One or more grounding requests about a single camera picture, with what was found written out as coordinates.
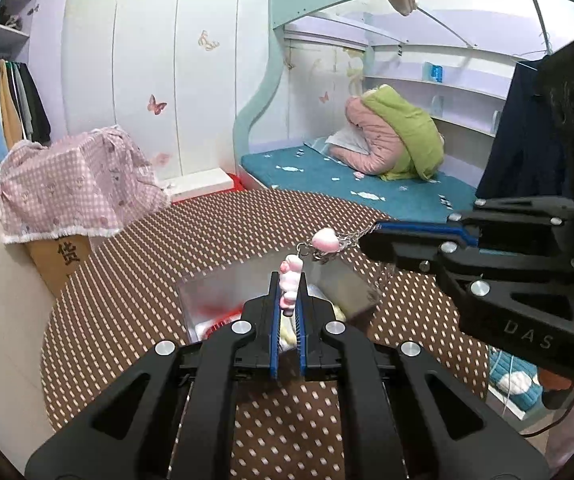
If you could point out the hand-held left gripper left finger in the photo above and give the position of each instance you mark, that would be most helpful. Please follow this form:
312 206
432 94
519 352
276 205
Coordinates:
274 330

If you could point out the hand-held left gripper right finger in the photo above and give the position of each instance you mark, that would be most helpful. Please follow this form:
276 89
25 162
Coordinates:
301 330

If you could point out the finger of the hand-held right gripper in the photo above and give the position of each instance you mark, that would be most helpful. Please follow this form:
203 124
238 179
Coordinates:
417 227
402 250

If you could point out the grey metal tin box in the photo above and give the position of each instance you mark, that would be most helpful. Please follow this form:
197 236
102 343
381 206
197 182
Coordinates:
202 295

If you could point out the person's right hand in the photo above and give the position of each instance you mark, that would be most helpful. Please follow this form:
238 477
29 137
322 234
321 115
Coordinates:
554 381

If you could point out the dark navy hanging jacket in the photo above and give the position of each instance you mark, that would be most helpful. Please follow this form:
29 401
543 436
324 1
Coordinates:
522 150

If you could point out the pink and green quilt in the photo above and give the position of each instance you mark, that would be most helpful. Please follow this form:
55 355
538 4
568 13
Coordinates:
407 130

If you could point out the white pillow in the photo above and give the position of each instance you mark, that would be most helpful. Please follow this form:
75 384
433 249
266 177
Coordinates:
349 141

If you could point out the small blue box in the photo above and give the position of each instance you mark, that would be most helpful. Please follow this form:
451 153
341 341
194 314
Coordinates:
437 72

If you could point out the flat white box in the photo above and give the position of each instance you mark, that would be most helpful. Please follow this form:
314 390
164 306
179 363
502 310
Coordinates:
202 182

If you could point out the blue cloud rug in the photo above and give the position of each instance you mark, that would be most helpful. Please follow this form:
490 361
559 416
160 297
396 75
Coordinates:
512 380

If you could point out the grey metal pole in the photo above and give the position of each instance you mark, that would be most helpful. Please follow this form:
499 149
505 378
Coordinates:
444 27

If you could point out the brown cardboard box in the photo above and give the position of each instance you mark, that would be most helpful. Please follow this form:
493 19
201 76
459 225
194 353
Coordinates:
57 265

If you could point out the white wardrobe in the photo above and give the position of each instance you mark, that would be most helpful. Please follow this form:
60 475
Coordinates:
192 110

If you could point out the pink checked cloth cover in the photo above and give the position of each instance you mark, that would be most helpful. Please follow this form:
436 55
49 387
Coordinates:
77 185

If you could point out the pink butterfly sticker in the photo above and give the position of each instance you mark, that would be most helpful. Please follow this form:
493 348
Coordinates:
157 105

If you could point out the person's pink trousers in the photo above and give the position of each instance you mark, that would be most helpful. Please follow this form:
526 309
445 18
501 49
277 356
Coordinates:
572 440

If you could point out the cream cabinet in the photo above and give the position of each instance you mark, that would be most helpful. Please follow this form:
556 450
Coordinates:
2 335

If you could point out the yellow butterfly sticker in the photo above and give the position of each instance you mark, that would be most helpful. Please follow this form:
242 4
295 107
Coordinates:
208 41

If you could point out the black hanging garment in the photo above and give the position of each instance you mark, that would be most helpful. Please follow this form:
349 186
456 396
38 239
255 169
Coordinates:
37 105

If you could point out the grey hanging garment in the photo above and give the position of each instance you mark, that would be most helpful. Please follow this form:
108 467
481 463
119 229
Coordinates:
23 100

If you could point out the tan hanging garment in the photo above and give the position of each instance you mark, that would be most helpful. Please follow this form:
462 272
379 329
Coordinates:
11 105

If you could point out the white wall shelves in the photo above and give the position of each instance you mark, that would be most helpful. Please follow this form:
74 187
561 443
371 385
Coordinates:
467 105

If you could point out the teal bunk bed frame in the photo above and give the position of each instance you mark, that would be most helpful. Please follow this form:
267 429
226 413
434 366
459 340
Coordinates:
277 0

